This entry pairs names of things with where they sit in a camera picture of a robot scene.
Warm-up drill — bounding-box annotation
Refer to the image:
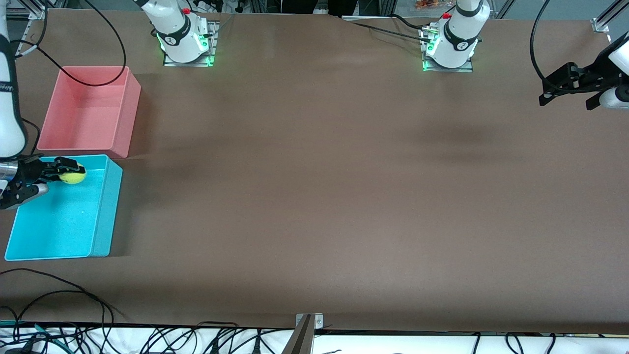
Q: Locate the black base cable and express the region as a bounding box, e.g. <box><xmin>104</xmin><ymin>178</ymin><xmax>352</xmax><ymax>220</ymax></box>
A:
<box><xmin>344</xmin><ymin>19</ymin><xmax>429</xmax><ymax>44</ymax></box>
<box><xmin>391</xmin><ymin>13</ymin><xmax>433</xmax><ymax>31</ymax></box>

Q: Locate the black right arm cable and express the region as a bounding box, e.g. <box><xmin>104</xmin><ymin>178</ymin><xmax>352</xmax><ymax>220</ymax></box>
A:
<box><xmin>15</xmin><ymin>0</ymin><xmax>128</xmax><ymax>88</ymax></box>

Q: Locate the aluminium frame profile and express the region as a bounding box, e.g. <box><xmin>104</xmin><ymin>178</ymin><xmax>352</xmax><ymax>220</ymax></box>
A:
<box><xmin>5</xmin><ymin>0</ymin><xmax>53</xmax><ymax>21</ymax></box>
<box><xmin>592</xmin><ymin>0</ymin><xmax>629</xmax><ymax>34</ymax></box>

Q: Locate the black hanging cable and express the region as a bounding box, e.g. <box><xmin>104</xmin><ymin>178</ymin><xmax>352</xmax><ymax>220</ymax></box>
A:
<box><xmin>14</xmin><ymin>0</ymin><xmax>50</xmax><ymax>59</ymax></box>

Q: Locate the silver metal bracket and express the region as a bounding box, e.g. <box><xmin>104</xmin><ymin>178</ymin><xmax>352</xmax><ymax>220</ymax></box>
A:
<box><xmin>295</xmin><ymin>313</ymin><xmax>324</xmax><ymax>330</ymax></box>

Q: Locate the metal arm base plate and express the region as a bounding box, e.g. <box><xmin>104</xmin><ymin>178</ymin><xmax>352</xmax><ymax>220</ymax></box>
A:
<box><xmin>163</xmin><ymin>21</ymin><xmax>217</xmax><ymax>67</ymax></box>
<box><xmin>420</xmin><ymin>26</ymin><xmax>475</xmax><ymax>73</ymax></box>

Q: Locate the long black table cable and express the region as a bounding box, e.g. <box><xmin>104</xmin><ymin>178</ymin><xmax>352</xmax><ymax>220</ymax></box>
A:
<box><xmin>0</xmin><ymin>290</ymin><xmax>107</xmax><ymax>328</ymax></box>
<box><xmin>0</xmin><ymin>268</ymin><xmax>126</xmax><ymax>325</ymax></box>

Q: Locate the blue plastic bin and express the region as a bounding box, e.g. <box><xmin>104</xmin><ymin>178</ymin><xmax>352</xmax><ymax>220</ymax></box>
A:
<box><xmin>4</xmin><ymin>154</ymin><xmax>124</xmax><ymax>262</ymax></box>

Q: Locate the pink plastic bin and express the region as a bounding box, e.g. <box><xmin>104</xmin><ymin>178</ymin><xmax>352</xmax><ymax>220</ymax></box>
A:
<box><xmin>36</xmin><ymin>65</ymin><xmax>142</xmax><ymax>159</ymax></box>

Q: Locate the yellow-green tennis ball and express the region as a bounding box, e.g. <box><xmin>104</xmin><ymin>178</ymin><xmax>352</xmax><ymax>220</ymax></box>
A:
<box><xmin>61</xmin><ymin>165</ymin><xmax>87</xmax><ymax>185</ymax></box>

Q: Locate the dark grey camera post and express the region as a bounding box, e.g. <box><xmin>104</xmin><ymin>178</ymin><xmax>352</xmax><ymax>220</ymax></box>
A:
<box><xmin>281</xmin><ymin>315</ymin><xmax>315</xmax><ymax>354</ymax></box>

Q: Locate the teal cable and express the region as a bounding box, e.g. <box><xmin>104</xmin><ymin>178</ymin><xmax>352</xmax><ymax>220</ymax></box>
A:
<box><xmin>0</xmin><ymin>321</ymin><xmax>64</xmax><ymax>345</ymax></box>

